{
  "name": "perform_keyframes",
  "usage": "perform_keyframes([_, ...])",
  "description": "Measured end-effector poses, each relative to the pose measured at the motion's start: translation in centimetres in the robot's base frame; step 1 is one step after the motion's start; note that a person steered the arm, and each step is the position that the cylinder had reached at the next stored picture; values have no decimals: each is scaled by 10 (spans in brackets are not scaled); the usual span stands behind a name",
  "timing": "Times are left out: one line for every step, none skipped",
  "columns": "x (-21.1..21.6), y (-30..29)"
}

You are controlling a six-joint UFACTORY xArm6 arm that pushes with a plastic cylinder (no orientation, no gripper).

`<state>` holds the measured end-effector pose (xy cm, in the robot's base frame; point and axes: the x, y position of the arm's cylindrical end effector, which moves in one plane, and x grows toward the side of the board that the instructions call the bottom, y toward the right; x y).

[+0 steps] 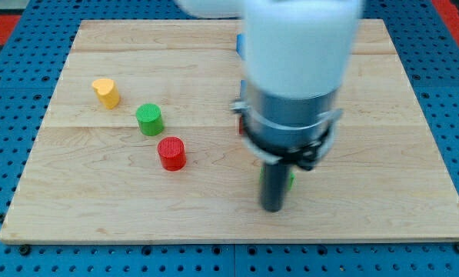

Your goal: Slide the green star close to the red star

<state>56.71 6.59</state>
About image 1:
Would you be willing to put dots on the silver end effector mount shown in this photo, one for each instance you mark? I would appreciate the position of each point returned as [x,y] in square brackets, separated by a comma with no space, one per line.
[279,129]

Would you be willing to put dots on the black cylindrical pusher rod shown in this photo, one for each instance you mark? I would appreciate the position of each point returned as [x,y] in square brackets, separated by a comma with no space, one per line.
[275,180]

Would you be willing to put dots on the yellow heart block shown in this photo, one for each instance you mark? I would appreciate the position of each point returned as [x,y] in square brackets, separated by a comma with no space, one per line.
[107,92]

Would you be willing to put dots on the red star block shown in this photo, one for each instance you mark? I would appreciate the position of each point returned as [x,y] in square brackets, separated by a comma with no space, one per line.
[240,126]

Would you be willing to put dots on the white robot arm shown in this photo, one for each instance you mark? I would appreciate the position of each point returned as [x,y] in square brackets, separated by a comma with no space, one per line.
[295,54]

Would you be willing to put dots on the blue block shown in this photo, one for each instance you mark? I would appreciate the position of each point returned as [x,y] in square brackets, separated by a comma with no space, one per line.
[240,45]
[242,88]

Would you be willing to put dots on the green star block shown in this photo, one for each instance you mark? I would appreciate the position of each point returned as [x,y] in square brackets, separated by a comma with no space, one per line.
[291,181]

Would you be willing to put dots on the green cylinder block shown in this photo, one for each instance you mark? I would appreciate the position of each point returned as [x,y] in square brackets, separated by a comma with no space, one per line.
[149,119]

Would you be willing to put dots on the blue block lower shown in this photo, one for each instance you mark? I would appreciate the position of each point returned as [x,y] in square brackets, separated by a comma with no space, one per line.
[242,88]

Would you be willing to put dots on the red cylinder block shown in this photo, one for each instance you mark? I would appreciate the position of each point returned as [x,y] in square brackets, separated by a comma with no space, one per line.
[171,151]

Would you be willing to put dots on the wooden board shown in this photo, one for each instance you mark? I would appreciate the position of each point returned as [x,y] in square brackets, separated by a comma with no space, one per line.
[93,178]

